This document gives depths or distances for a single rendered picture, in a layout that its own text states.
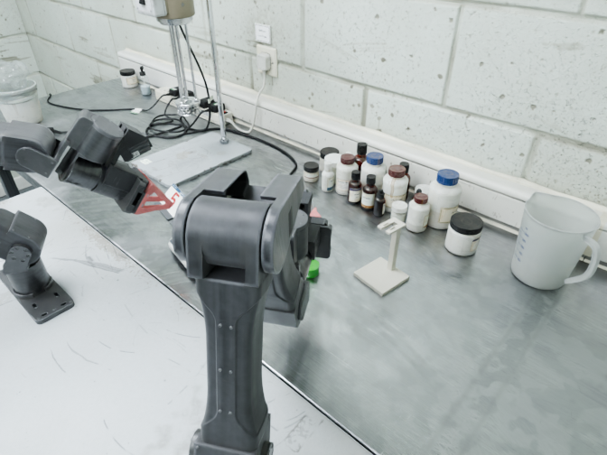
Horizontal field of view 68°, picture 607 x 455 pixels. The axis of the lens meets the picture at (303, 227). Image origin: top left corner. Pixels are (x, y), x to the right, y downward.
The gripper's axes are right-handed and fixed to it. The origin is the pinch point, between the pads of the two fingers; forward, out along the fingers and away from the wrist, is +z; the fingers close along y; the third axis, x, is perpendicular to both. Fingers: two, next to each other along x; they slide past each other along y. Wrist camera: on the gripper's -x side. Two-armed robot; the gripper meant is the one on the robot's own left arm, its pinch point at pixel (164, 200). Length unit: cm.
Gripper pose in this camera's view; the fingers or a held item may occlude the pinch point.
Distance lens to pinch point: 94.8
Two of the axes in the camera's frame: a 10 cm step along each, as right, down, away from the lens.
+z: 6.2, 2.6, 7.4
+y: -5.9, -4.7, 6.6
